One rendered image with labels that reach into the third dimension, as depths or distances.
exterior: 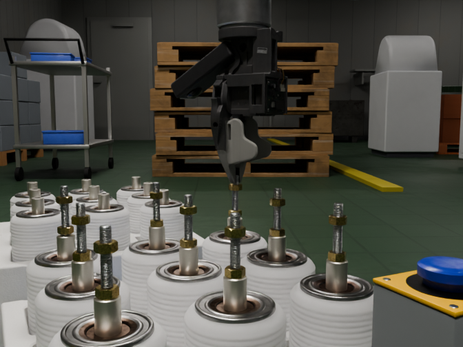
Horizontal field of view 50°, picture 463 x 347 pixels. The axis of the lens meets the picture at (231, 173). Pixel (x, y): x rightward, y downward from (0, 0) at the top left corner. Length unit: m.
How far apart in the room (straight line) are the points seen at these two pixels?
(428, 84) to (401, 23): 4.41
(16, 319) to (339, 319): 0.39
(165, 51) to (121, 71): 5.72
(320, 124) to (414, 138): 2.07
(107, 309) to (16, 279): 0.51
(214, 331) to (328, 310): 0.12
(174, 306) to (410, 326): 0.27
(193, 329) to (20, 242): 0.55
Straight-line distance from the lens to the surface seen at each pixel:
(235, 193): 0.71
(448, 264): 0.37
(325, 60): 3.59
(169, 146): 3.52
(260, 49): 0.68
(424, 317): 0.35
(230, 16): 0.68
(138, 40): 9.24
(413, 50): 5.58
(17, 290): 0.93
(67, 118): 6.41
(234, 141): 0.68
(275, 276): 0.59
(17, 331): 0.65
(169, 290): 0.54
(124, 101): 9.19
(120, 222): 0.95
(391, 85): 5.40
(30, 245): 0.94
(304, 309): 0.51
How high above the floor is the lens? 0.43
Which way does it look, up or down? 7 degrees down
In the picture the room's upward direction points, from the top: straight up
